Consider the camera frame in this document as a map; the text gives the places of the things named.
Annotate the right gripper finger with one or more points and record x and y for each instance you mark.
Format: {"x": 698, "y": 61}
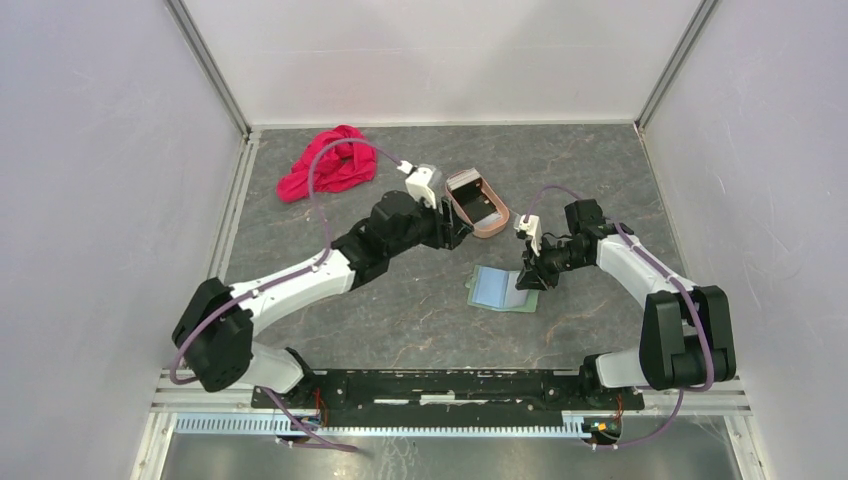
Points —
{"x": 531, "y": 280}
{"x": 528, "y": 264}

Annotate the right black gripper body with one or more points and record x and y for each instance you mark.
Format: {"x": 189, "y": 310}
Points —
{"x": 552, "y": 260}

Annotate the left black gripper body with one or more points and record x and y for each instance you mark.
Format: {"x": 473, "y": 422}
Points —
{"x": 440, "y": 233}

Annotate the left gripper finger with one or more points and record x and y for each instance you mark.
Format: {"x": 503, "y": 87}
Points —
{"x": 455, "y": 236}
{"x": 453, "y": 215}

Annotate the green card holder wallet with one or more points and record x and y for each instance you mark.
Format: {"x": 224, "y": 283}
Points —
{"x": 495, "y": 289}

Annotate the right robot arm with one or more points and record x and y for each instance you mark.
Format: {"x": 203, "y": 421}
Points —
{"x": 686, "y": 339}

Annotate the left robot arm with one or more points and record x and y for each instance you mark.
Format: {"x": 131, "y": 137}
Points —
{"x": 215, "y": 336}

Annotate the pink oval card tray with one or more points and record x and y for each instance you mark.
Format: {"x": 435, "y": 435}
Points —
{"x": 497, "y": 202}

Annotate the stack of upright cards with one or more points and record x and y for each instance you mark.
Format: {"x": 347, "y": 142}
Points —
{"x": 462, "y": 178}

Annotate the red crumpled cloth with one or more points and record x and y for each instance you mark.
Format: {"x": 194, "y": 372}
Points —
{"x": 341, "y": 168}

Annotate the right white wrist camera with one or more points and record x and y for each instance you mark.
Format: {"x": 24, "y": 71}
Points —
{"x": 527, "y": 228}

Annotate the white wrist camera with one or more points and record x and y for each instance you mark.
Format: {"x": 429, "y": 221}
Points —
{"x": 422, "y": 182}
{"x": 527, "y": 228}

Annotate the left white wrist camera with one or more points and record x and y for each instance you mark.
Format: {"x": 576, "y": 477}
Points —
{"x": 422, "y": 182}

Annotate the aluminium frame rail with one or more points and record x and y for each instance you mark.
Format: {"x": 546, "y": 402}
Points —
{"x": 723, "y": 399}

